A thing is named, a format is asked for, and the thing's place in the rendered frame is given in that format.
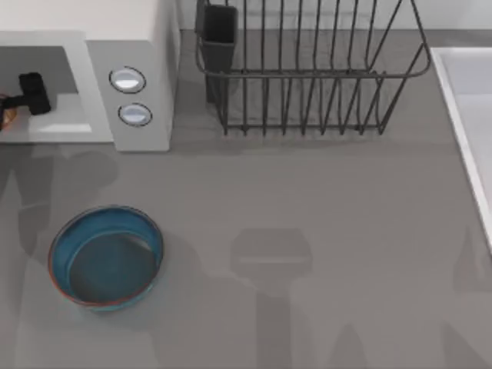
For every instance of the brown bread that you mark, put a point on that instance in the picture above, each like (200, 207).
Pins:
(7, 117)

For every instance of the blue bowl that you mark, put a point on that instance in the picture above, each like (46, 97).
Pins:
(107, 257)

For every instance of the large microwave knob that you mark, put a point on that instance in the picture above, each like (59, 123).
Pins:
(127, 80)

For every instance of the pale microwave oven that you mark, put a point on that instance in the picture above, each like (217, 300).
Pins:
(153, 77)

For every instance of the small microwave knob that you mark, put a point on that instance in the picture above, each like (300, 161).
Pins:
(135, 114)

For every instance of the dark grey cutlery holder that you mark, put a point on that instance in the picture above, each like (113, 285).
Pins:
(217, 46)

